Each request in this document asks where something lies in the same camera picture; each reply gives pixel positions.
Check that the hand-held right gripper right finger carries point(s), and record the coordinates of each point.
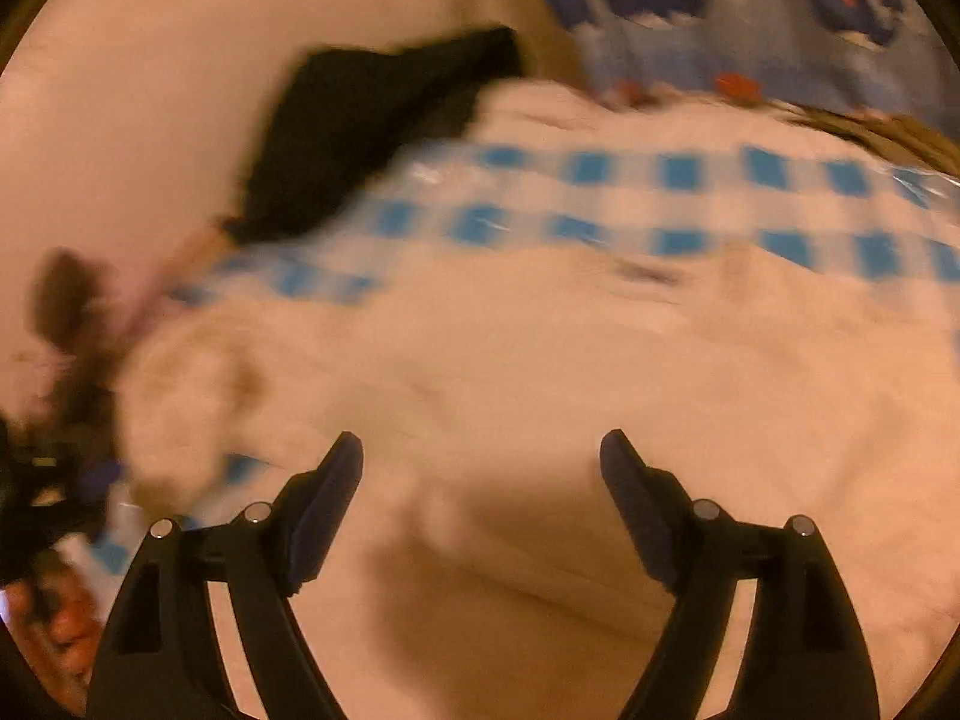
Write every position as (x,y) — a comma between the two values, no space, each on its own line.
(636,510)

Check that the large white quilted garment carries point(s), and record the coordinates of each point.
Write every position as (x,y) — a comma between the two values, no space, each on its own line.
(540,375)

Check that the blue white checkered tablecloth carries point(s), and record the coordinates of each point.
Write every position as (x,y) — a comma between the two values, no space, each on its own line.
(585,195)

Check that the black cloth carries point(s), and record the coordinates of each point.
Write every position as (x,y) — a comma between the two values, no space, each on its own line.
(345,135)

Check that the orange object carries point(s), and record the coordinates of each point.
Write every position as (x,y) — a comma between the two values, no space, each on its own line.
(64,634)

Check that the brown and pink cloth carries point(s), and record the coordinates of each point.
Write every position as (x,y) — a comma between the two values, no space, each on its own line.
(67,300)

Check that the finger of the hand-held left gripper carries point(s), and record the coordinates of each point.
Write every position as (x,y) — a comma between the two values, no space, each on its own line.
(101,476)

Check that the whale print blue curtain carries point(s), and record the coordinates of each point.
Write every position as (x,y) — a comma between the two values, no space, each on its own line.
(720,22)

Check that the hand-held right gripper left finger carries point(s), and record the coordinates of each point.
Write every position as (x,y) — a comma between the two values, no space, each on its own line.
(324,510)

